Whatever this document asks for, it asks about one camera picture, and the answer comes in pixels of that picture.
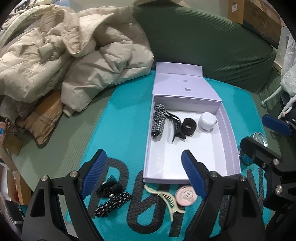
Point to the black polka dot scrunchie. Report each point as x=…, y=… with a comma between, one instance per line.
x=115, y=202

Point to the white open gift box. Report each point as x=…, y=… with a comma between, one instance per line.
x=187, y=114

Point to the clear glass jar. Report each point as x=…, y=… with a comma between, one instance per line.
x=247, y=148

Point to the dark green cushion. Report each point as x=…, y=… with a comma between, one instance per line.
x=227, y=51

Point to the white round compact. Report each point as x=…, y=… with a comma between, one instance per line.
x=207, y=121

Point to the black lace bow clip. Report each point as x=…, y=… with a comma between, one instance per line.
x=109, y=188

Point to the cream claw hair clip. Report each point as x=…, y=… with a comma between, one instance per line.
x=169, y=199

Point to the white plush toy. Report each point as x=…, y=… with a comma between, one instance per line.
x=288, y=77

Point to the black white checkered scrunchie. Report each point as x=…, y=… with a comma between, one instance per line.
x=158, y=120

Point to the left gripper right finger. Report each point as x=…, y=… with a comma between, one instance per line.
x=243, y=219

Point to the black claw hair clip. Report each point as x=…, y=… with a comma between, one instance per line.
x=177, y=126

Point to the teal padded mailer bag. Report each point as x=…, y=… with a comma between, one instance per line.
x=123, y=131

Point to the brown plaid pillow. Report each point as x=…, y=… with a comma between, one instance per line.
x=43, y=120

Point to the beige puffer jacket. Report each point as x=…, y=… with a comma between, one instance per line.
x=82, y=52

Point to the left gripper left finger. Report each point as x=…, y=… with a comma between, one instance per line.
x=44, y=219

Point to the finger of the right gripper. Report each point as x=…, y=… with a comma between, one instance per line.
x=280, y=178
x=284, y=128

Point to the black elastic hair band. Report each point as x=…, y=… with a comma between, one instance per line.
x=188, y=126

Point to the cardboard box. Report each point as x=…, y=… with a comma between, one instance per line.
x=258, y=17

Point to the pink round tin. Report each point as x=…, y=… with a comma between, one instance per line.
x=185, y=195

